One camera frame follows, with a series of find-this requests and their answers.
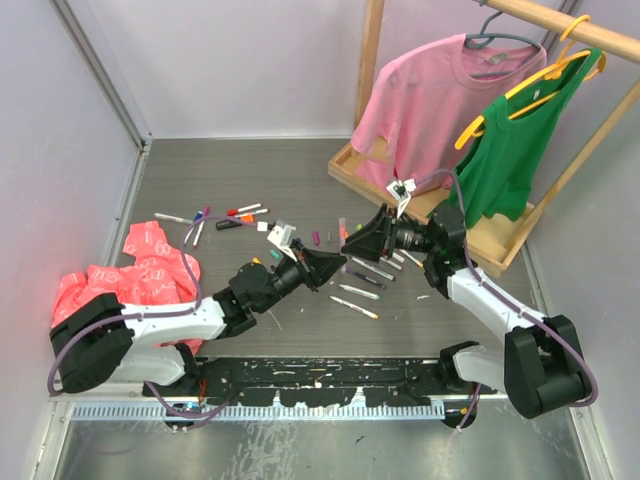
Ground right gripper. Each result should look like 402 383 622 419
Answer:
341 203 440 263

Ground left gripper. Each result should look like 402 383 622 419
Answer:
255 239 345 314

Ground magenta marker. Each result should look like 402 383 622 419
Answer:
380 258 404 271

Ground purple marker pen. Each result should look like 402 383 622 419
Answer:
346 268 387 290

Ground teal marker pen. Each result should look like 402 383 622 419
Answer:
338 283 380 301

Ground yellow marker pen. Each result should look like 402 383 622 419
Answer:
329 295 379 319

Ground yellow cap marker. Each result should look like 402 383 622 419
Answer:
400 249 423 268

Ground orange black highlighter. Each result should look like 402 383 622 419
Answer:
215 220 242 231

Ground light pink marker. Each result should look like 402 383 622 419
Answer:
338 217 347 246

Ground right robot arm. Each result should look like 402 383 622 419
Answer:
341 203 597 419

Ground pink cap marker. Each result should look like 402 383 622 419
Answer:
235 208 269 222

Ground red cap marker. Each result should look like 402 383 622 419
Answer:
227 203 262 216

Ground pink t-shirt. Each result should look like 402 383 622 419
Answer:
351 34 547 191

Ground purple cap white marker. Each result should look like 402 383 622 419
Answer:
192 205 211 249

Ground green tank top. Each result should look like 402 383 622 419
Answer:
449 48 606 228

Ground red crumpled plastic bag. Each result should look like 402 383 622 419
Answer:
51 221 201 327

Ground white silver marker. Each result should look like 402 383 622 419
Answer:
154 212 194 225

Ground grey hanger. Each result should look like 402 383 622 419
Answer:
464 0 543 79

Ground yellow hanger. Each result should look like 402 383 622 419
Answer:
453 14 608 151

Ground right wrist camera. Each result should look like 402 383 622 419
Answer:
386 179 416 219

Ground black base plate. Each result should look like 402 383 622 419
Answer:
157 357 474 408

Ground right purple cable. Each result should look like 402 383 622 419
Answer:
413 168 600 409

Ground cable duct rail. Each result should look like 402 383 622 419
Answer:
70 401 445 422

